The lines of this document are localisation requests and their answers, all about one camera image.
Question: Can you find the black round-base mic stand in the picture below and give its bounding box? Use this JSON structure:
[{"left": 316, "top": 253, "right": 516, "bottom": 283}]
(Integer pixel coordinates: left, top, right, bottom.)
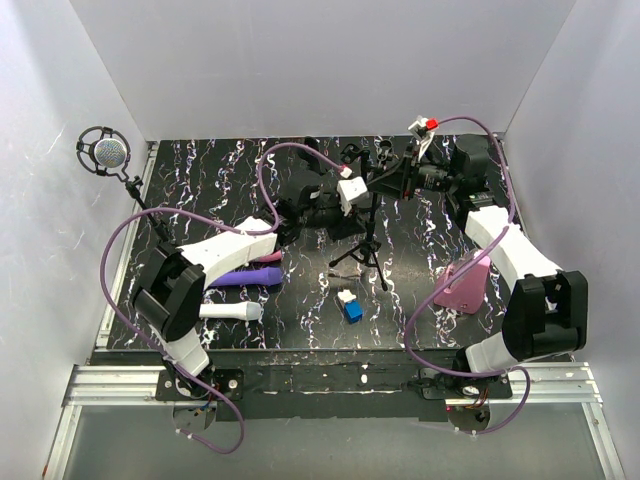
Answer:
[{"left": 295, "top": 136, "right": 328, "bottom": 176}]

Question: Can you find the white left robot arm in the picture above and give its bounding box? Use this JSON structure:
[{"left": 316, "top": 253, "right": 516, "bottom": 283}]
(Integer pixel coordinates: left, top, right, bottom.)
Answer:
[{"left": 131, "top": 173, "right": 369, "bottom": 400}]

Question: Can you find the black tripod stand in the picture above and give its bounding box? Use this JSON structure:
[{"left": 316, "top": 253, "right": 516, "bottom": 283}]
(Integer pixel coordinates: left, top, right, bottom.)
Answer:
[
  {"left": 329, "top": 160, "right": 389, "bottom": 292},
  {"left": 122, "top": 174, "right": 174, "bottom": 246}
]

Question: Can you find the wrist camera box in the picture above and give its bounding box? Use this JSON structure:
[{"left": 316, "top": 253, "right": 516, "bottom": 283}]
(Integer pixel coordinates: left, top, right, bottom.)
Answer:
[
  {"left": 408, "top": 116, "right": 439, "bottom": 160},
  {"left": 337, "top": 176, "right": 369, "bottom": 216}
]

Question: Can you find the silver studio mic shock mount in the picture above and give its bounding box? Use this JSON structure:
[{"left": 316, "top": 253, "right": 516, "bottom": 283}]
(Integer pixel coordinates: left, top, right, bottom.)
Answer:
[{"left": 76, "top": 126, "right": 131, "bottom": 183}]

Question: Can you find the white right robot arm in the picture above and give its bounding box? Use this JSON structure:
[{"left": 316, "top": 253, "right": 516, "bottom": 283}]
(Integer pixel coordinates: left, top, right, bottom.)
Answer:
[{"left": 400, "top": 134, "right": 588, "bottom": 398}]

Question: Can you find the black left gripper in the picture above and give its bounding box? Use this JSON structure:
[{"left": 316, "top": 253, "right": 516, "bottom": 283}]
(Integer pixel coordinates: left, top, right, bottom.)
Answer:
[{"left": 299, "top": 193, "right": 366, "bottom": 244}]

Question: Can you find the white handheld microphone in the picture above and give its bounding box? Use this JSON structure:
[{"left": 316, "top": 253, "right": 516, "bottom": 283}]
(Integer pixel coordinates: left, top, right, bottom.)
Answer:
[{"left": 199, "top": 301, "right": 263, "bottom": 321}]

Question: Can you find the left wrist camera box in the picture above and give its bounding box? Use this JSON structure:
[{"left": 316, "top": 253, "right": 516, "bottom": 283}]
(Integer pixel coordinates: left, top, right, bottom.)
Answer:
[{"left": 337, "top": 176, "right": 369, "bottom": 216}]

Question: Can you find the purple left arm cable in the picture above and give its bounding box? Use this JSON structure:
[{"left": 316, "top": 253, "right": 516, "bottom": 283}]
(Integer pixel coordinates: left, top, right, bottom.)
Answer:
[{"left": 99, "top": 143, "right": 351, "bottom": 455}]

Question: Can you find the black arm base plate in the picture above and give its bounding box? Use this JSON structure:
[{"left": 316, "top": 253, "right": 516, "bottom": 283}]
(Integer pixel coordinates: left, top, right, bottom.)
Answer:
[{"left": 155, "top": 359, "right": 514, "bottom": 424}]

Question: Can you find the black stand with purple mic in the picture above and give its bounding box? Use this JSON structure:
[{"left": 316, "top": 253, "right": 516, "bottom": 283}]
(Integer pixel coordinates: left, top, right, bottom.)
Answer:
[{"left": 340, "top": 143, "right": 374, "bottom": 181}]

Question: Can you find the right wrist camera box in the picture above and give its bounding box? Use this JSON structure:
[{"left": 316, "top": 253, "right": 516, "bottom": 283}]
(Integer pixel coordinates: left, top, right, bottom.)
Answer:
[{"left": 408, "top": 116, "right": 439, "bottom": 160}]

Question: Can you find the pink box holder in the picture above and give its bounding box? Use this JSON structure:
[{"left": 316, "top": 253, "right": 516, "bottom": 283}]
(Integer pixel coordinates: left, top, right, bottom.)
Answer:
[{"left": 433, "top": 249, "right": 491, "bottom": 314}]

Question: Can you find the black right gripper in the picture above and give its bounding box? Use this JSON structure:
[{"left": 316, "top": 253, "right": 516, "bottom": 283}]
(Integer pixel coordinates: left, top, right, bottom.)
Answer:
[{"left": 365, "top": 143, "right": 459, "bottom": 202}]

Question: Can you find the blue and white block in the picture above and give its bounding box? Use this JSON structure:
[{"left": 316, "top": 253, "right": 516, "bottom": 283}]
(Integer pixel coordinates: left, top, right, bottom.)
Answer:
[{"left": 337, "top": 289, "right": 363, "bottom": 324}]

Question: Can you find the aluminium frame rail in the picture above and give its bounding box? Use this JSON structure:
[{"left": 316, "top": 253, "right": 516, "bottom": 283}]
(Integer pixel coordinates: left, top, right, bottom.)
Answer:
[{"left": 43, "top": 350, "right": 626, "bottom": 479}]

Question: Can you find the purple handheld microphone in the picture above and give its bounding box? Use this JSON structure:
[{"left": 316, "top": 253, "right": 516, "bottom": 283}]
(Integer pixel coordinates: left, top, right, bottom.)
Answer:
[{"left": 210, "top": 267, "right": 283, "bottom": 288}]

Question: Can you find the pink handheld microphone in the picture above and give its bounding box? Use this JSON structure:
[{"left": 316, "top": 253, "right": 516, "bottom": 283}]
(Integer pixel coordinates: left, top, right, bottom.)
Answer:
[{"left": 254, "top": 250, "right": 282, "bottom": 263}]

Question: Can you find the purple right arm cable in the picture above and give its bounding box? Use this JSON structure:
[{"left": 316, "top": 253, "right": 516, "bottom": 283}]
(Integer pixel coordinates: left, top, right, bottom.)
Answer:
[{"left": 403, "top": 115, "right": 531, "bottom": 435}]

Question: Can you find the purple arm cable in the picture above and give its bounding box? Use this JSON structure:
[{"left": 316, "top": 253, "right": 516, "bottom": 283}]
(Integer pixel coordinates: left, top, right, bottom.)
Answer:
[
  {"left": 99, "top": 143, "right": 351, "bottom": 455},
  {"left": 403, "top": 115, "right": 531, "bottom": 435}
]

